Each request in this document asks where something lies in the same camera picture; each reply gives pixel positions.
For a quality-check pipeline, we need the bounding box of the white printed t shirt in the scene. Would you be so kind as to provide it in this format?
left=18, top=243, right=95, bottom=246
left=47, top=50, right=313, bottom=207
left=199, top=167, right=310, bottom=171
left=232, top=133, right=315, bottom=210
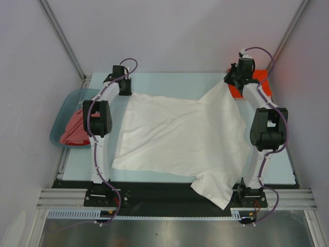
left=112, top=82, right=250, bottom=209

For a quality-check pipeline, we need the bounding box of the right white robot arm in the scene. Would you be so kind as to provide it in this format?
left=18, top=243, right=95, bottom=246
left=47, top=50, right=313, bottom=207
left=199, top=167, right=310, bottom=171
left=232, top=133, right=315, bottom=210
left=224, top=55, right=288, bottom=206

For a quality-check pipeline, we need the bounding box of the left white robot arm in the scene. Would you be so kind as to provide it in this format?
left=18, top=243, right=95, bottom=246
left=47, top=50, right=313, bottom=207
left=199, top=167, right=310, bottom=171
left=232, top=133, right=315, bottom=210
left=82, top=64, right=132, bottom=186

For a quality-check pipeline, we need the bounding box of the folded orange t shirt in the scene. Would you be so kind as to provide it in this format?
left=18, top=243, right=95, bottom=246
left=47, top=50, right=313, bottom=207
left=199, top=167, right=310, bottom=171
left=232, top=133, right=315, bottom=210
left=228, top=69, right=272, bottom=99

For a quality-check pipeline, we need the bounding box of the blue plastic basket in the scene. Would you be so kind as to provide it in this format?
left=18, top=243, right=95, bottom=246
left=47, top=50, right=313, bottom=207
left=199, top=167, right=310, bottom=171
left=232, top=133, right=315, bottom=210
left=49, top=89, right=99, bottom=149

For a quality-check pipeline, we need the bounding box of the pink t shirt in basket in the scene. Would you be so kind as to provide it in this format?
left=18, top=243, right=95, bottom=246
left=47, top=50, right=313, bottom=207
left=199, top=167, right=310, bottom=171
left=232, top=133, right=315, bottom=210
left=59, top=109, right=89, bottom=145

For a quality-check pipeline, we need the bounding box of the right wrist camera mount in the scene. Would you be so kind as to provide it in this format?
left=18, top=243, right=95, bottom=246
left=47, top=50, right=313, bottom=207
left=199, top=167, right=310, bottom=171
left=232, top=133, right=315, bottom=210
left=239, top=49, right=253, bottom=59

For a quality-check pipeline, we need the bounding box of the right aluminium frame post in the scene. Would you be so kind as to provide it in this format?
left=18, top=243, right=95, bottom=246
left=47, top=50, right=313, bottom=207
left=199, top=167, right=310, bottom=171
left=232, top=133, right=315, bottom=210
left=267, top=0, right=313, bottom=74

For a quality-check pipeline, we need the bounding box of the aluminium frame post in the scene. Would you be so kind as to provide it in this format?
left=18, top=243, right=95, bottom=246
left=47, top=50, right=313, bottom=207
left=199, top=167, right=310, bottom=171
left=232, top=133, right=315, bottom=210
left=267, top=0, right=313, bottom=74
left=37, top=0, right=86, bottom=80

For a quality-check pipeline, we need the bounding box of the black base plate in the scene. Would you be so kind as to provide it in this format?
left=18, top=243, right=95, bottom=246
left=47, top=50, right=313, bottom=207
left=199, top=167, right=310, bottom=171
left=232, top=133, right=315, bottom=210
left=51, top=179, right=300, bottom=218

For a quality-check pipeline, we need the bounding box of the left aluminium frame post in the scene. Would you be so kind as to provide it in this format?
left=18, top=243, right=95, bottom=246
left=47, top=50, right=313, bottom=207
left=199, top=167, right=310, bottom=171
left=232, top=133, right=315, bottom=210
left=37, top=0, right=86, bottom=80

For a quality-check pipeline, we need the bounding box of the grey slotted cable duct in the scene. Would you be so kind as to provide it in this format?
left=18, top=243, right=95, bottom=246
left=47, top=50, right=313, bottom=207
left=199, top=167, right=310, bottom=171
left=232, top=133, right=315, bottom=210
left=47, top=209, right=255, bottom=222

